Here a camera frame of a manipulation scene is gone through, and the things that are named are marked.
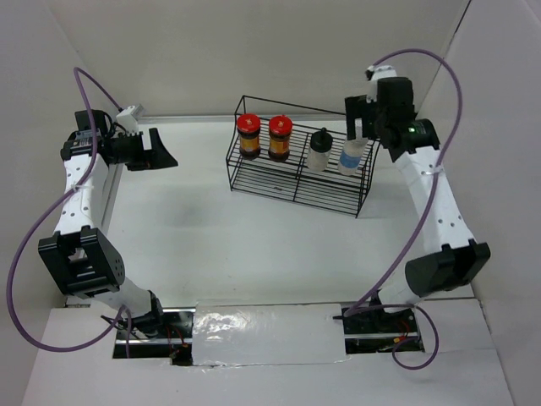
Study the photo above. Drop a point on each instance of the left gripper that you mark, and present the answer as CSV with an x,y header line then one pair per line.
x,y
157,156

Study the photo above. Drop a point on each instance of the red-lid sauce jar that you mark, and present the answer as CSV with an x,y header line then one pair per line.
x,y
248,128
280,129

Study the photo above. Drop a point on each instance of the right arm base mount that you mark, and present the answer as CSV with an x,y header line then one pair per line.
x,y
379,332

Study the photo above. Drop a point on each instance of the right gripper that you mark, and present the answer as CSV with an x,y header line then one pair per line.
x,y
357,106

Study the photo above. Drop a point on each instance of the red-lid sauce jar front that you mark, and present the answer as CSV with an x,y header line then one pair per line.
x,y
248,128

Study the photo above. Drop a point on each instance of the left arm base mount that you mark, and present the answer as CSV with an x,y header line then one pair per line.
x,y
171,342

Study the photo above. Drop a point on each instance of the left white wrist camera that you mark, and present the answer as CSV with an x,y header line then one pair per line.
x,y
128,118

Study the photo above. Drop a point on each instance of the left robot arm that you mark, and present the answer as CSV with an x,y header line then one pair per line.
x,y
79,256

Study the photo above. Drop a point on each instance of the black-lid white spice jar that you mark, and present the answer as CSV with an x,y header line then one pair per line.
x,y
320,145

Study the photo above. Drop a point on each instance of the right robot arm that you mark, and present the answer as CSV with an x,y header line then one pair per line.
x,y
453,257

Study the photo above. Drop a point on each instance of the black wire rack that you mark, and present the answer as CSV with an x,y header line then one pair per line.
x,y
292,180

